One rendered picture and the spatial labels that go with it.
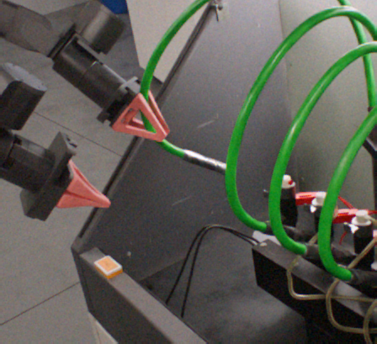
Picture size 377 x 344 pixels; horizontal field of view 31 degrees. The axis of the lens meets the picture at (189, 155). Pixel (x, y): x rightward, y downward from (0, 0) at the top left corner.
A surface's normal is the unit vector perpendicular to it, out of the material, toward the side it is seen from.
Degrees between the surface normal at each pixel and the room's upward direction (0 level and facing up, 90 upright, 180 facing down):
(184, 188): 90
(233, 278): 0
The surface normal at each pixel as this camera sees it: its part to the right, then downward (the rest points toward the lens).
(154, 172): 0.55, 0.28
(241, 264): -0.16, -0.89
